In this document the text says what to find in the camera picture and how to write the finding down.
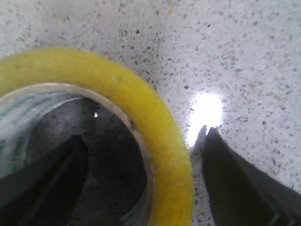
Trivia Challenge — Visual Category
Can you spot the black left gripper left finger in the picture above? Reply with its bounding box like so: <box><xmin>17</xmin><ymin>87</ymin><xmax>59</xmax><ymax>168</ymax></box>
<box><xmin>0</xmin><ymin>135</ymin><xmax>88</xmax><ymax>226</ymax></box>

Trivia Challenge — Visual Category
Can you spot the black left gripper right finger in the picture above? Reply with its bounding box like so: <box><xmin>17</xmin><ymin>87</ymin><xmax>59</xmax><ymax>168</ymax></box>
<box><xmin>202</xmin><ymin>128</ymin><xmax>301</xmax><ymax>226</ymax></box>

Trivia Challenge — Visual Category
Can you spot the yellow tape roll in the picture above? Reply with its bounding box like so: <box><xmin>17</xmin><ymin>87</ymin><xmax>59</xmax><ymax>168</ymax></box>
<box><xmin>0</xmin><ymin>48</ymin><xmax>194</xmax><ymax>226</ymax></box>

